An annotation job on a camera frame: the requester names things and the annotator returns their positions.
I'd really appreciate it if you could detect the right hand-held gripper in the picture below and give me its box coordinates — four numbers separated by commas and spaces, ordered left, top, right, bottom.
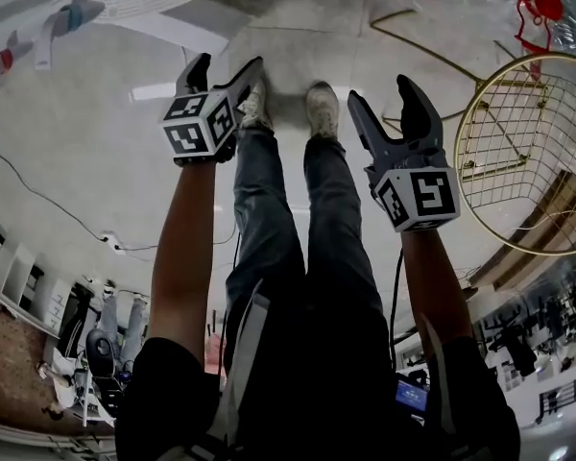
347, 74, 463, 233

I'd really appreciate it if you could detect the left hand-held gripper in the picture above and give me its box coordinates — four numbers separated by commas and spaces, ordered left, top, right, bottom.
160, 52, 265, 167

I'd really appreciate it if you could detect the person's left forearm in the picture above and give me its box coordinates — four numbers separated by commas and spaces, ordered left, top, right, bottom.
147, 159, 218, 372

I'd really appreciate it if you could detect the person's right forearm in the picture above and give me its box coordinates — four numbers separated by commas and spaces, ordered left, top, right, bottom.
399, 230, 476, 360

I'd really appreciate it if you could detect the white drawer cabinet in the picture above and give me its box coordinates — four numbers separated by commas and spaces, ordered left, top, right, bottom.
0, 240, 76, 340

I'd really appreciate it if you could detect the person's left white shoe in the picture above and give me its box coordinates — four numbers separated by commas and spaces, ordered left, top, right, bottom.
238, 80, 276, 132

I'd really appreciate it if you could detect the person's white shoe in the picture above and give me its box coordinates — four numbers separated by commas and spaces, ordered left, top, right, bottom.
238, 80, 276, 132
304, 81, 342, 142

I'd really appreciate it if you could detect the person's right white shoe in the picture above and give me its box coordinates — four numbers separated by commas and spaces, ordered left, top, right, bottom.
304, 81, 342, 142

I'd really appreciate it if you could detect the person's right jeans leg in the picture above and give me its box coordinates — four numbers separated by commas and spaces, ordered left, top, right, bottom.
300, 134, 386, 326

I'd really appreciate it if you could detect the person's jeans leg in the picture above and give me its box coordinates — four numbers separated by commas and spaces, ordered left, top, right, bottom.
300, 134, 386, 326
223, 125, 309, 378

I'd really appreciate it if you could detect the person's left jeans leg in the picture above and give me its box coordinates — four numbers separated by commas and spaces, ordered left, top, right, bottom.
223, 125, 309, 378

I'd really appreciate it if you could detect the white paper plane blue band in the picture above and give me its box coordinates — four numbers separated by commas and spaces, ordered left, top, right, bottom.
32, 0, 108, 72

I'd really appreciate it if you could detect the red paper decoration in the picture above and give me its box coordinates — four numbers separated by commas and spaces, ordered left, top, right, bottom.
513, 0, 566, 55

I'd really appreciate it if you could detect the white power strip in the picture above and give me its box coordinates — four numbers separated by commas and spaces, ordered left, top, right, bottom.
98, 230, 128, 256

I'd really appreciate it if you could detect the white paper plane red band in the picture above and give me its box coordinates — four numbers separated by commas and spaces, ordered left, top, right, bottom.
0, 29, 36, 99

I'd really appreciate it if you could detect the black exercise bike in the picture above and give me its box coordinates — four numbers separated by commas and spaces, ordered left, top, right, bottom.
482, 312, 541, 379

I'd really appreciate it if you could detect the black device with blue screen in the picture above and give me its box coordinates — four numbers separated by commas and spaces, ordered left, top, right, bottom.
394, 375, 432, 425

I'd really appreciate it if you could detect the person's black shirt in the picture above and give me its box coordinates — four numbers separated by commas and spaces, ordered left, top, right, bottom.
113, 276, 523, 461

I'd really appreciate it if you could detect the black office chair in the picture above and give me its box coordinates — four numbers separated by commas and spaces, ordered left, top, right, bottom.
84, 328, 124, 383

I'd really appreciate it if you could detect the black railing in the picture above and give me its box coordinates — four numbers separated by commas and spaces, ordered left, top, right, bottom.
535, 375, 576, 426

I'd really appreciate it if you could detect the gold metal frame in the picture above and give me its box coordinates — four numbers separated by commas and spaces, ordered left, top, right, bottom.
368, 8, 551, 124

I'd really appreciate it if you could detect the gold wire basket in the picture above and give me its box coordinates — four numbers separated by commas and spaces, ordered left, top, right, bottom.
452, 52, 576, 257

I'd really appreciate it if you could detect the thin black floor cable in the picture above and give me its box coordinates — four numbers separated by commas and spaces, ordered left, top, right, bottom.
0, 134, 108, 242

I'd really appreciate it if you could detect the grey harness strap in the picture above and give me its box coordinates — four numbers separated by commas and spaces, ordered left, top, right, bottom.
191, 279, 273, 461

